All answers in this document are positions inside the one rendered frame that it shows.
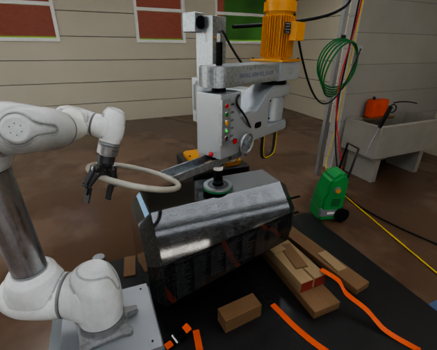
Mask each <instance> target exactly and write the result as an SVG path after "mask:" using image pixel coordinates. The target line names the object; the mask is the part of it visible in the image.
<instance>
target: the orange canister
mask: <svg viewBox="0 0 437 350"><path fill-rule="evenodd" d="M388 104H389V99H383V98H378V99H376V97H373V98H372V99H368V101H367V104H366V108H365V113H364V115H362V116H363V119H365V120H368V121H376V120H381V119H382V117H383V115H384V114H385V112H386V110H387V108H388ZM394 117H395V116H392V115H389V116H388V117H387V119H392V118H394Z"/></svg>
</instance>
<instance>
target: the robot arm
mask: <svg viewBox="0 0 437 350"><path fill-rule="evenodd" d="M125 123H126V116H125V114H124V112H123V111H122V110H120V109H119V108H114V107H110V106H109V107H107V108H106V109H105V110H104V111H103V112H102V114H98V113H95V112H92V111H89V110H86V109H84V108H79V107H76V106H59V107H57V108H56V109H54V108H48V107H42V106H34V105H30V104H25V103H17V102H12V101H0V253H1V255H2V257H3V259H4V262H5V264H6V266H7V268H8V270H9V272H8V273H7V275H6V277H5V280H4V281H3V282H2V283H1V285H0V312H1V313H3V314H4V315H6V316H7V317H10V318H13V319H18V320H28V321H44V320H55V319H66V320H69V321H71V322H74V323H75V324H76V325H77V330H78V335H79V344H80V345H79V350H95V349H98V348H99V347H102V346H104V345H106V344H109V343H111V342H114V341H116V340H118V339H120V338H123V337H128V336H130V335H132V334H133V327H132V326H131V325H130V324H129V321H128V318H129V317H131V316H133V315H134V314H136V313H137V312H138V309H137V305H133V306H127V307H124V306H123V294H122V286H121V283H120V279H119V276H118V274H117V272H116V271H115V269H114V267H113V266H112V265H111V264H110V263H109V262H107V261H105V260H100V259H93V260H88V261H85V262H83V263H81V264H80V265H79V266H78V267H76V268H75V269H74V270H73V272H65V271H64V269H63V268H62V267H61V266H60V265H59V264H58V263H57V262H56V261H55V260H54V259H53V258H50V257H48V256H44V253H43V250H42V247H41V245H40V241H39V239H38V236H37V234H36V232H35V229H34V226H33V223H32V221H31V217H30V215H29V213H28V210H27V207H26V204H25V202H24V199H23V196H22V193H21V191H20V188H19V186H18V183H17V180H16V178H15V175H14V172H13V169H12V167H11V165H12V164H13V160H14V155H21V154H27V153H36V152H40V151H52V150H56V149H60V148H62V147H66V146H68V145H70V144H71V143H73V142H75V141H77V140H79V139H81V138H82V137H84V136H85V135H91V136H94V137H96V138H99V141H98V146H97V153H98V154H97V165H96V166H94V165H91V166H90V170H89V172H88V173H87V175H86V177H85V179H84V181H83V182H82V184H81V186H83V187H85V192H84V200H83V202H85V203H90V197H91V193H92V188H91V187H92V186H93V184H94V183H95V181H96V180H97V179H98V178H99V177H100V176H102V175H107V176H109V177H112V178H116V179H117V166H114V162H115V156H117V155H118V151H119V145H120V142H121V141H122V138H123V136H124V130H125Z"/></svg>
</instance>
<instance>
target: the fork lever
mask: <svg viewBox="0 0 437 350"><path fill-rule="evenodd" d="M241 156H242V152H241V151H240V150H239V152H238V153H236V154H234V155H232V156H229V157H227V158H224V159H222V160H219V159H215V160H212V157H210V156H207V155H204V156H200V157H198V158H195V159H192V160H189V161H187V162H183V163H181V164H178V165H175V166H173V167H169V168H167V169H164V170H161V171H160V172H161V173H164V174H167V175H169V176H172V177H173V178H175V179H177V180H178V181H179V182H180V181H183V180H186V179H187V178H190V177H192V176H195V175H198V174H200V173H202V172H205V171H207V170H210V169H212V168H214V167H217V166H219V165H222V164H224V163H227V162H229V161H231V160H234V159H236V158H239V157H241ZM209 160H212V161H210V162H207V161H209ZM205 162H207V163H205Z"/></svg>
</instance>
